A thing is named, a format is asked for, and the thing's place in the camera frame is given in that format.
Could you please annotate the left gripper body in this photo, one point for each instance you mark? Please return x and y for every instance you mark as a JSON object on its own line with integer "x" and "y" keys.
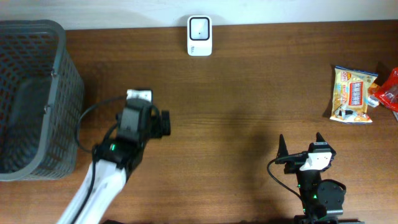
{"x": 157, "y": 127}

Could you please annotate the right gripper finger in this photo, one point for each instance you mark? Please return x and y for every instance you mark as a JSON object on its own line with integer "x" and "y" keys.
{"x": 319, "y": 137}
{"x": 282, "y": 149}

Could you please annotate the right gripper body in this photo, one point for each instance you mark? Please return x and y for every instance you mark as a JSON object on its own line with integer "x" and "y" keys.
{"x": 294, "y": 162}

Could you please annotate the yellow wet wipes pack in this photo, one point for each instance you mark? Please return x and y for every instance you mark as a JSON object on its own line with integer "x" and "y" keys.
{"x": 350, "y": 95}

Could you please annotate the orange tissue pack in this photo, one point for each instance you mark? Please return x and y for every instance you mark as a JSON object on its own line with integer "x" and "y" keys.
{"x": 372, "y": 100}

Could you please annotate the red snack bag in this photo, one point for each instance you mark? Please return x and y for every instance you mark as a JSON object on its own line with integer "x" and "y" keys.
{"x": 387, "y": 93}

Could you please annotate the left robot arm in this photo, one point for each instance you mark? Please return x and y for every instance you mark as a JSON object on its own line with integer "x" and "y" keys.
{"x": 115, "y": 158}

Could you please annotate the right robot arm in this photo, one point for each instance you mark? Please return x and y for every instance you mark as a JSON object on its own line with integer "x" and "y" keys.
{"x": 322, "y": 199}

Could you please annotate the white barcode scanner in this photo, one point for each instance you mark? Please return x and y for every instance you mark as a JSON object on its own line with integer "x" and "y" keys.
{"x": 199, "y": 36}

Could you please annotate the grey plastic mesh basket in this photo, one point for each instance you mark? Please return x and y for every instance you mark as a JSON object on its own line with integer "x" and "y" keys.
{"x": 42, "y": 96}

